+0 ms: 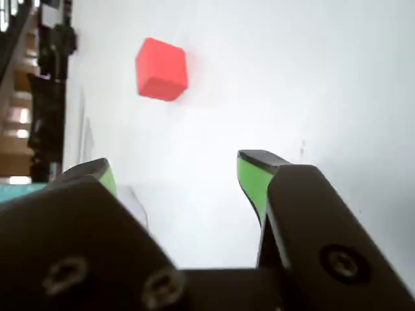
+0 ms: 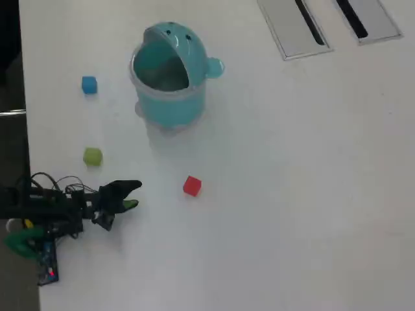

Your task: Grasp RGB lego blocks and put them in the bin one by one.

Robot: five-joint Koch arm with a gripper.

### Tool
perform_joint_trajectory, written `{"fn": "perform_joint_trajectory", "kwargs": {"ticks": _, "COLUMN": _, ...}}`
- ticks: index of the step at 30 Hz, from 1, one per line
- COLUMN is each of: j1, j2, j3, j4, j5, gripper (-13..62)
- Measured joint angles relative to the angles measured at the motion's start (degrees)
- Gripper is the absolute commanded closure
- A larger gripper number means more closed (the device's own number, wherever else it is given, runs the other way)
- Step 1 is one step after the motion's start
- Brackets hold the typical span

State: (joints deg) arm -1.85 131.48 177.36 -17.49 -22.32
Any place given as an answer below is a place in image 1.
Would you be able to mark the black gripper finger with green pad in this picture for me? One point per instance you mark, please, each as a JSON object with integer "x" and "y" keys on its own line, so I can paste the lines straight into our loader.
{"x": 311, "y": 210}
{"x": 81, "y": 226}

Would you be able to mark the red cube block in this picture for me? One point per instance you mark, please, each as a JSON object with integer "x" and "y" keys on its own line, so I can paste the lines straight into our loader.
{"x": 162, "y": 68}

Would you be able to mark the dark background stand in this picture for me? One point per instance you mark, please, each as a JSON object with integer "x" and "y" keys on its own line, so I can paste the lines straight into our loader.
{"x": 47, "y": 113}

